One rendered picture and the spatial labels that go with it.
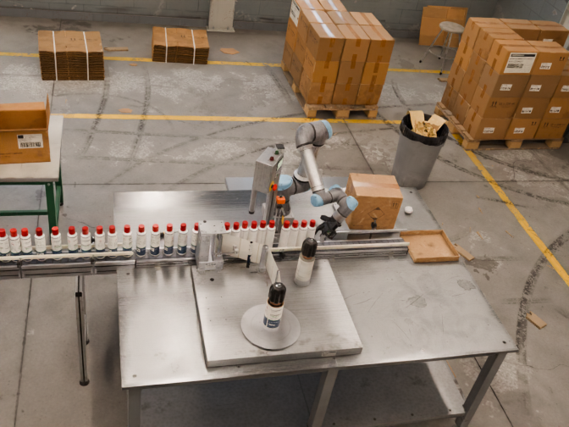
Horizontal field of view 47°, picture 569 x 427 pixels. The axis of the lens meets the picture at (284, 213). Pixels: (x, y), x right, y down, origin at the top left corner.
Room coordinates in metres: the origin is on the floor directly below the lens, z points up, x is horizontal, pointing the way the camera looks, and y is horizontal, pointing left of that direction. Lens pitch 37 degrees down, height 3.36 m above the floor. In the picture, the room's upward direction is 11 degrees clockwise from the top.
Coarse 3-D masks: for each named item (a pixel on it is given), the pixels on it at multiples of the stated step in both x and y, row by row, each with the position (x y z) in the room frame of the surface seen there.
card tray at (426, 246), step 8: (408, 232) 3.34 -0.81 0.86; (416, 232) 3.36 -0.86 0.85; (424, 232) 3.38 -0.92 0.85; (432, 232) 3.40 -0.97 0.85; (440, 232) 3.42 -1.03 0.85; (408, 240) 3.29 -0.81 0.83; (416, 240) 3.31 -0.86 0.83; (424, 240) 3.32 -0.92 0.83; (432, 240) 3.34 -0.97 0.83; (440, 240) 3.36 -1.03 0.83; (448, 240) 3.33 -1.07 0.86; (408, 248) 3.21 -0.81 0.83; (416, 248) 3.22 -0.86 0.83; (424, 248) 3.24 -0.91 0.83; (432, 248) 3.25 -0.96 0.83; (440, 248) 3.27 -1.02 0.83; (448, 248) 3.28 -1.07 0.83; (416, 256) 3.15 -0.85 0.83; (424, 256) 3.16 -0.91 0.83; (432, 256) 3.18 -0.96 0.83; (440, 256) 3.19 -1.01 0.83; (448, 256) 3.16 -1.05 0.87; (456, 256) 3.18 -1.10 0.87
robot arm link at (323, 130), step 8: (320, 120) 3.36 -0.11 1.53; (320, 128) 3.29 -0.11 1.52; (328, 128) 3.32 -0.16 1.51; (320, 136) 3.27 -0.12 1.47; (328, 136) 3.31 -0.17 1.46; (312, 144) 3.29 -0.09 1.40; (320, 144) 3.29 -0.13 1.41; (304, 168) 3.32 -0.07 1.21; (296, 176) 3.33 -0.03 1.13; (304, 176) 3.32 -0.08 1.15; (296, 184) 3.30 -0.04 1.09; (304, 184) 3.32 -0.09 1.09; (296, 192) 3.30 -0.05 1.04
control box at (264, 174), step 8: (264, 152) 2.99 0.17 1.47; (272, 152) 3.00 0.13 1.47; (280, 152) 3.02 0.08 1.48; (256, 160) 2.90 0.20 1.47; (264, 160) 2.91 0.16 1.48; (256, 168) 2.89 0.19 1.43; (264, 168) 2.88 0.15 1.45; (272, 168) 2.88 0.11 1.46; (256, 176) 2.89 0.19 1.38; (264, 176) 2.88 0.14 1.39; (272, 176) 2.89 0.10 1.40; (256, 184) 2.89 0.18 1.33; (264, 184) 2.88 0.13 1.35; (272, 184) 2.91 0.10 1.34; (264, 192) 2.88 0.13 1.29
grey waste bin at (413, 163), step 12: (408, 144) 5.16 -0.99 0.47; (420, 144) 5.11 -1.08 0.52; (444, 144) 5.23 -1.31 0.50; (396, 156) 5.27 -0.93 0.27; (408, 156) 5.15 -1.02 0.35; (420, 156) 5.12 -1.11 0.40; (432, 156) 5.15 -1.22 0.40; (396, 168) 5.23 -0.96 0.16; (408, 168) 5.15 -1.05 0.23; (420, 168) 5.13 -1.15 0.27; (432, 168) 5.23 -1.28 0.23; (396, 180) 5.19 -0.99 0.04; (408, 180) 5.14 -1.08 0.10; (420, 180) 5.16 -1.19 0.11
